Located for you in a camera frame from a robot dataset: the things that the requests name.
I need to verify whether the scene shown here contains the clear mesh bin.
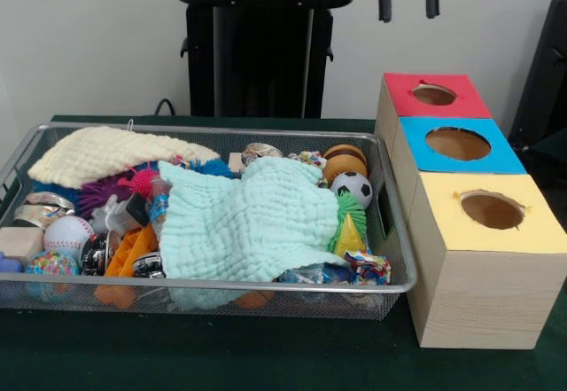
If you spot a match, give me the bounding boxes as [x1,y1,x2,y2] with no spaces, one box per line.
[0,122,417,321]

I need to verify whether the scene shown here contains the wooden box with three holes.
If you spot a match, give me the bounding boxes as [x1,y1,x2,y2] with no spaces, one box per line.
[374,73,567,350]

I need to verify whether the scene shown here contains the mint green cloth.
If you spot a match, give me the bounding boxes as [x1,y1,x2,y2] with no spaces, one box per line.
[157,156,342,283]

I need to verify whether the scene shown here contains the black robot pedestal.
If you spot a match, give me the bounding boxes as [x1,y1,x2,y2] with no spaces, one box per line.
[172,0,355,117]

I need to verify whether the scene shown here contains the orange plastic toy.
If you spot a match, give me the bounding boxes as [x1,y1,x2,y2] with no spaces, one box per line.
[93,224,159,309]

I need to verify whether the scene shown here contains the cream yellow cloth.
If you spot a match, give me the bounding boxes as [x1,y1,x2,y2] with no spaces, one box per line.
[26,126,219,189]

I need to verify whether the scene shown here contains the plain wooden block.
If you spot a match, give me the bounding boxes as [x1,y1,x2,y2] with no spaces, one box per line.
[0,226,43,266]

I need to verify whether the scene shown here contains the green spiky ball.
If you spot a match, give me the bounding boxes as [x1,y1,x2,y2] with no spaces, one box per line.
[337,192,368,229]

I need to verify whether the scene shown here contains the colourful crinkled packet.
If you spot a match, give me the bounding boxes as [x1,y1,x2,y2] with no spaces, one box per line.
[344,251,392,285]

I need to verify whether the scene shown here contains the white baseball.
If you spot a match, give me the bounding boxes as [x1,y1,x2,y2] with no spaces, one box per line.
[42,215,93,259]

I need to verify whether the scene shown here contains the colourful speckled ball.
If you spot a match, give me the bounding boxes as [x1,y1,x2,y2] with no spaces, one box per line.
[24,249,79,299]

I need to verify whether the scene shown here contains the small soccer ball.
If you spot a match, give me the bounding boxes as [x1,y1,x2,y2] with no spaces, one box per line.
[331,171,374,209]

